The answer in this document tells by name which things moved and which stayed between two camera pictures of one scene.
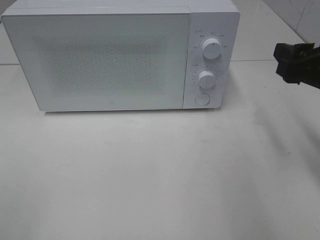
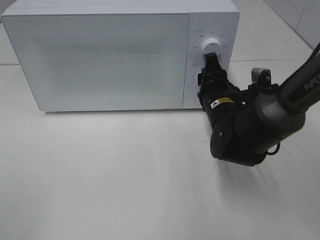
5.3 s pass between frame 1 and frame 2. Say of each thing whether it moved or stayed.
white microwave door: stayed
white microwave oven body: stayed
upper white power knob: stayed
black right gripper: moved
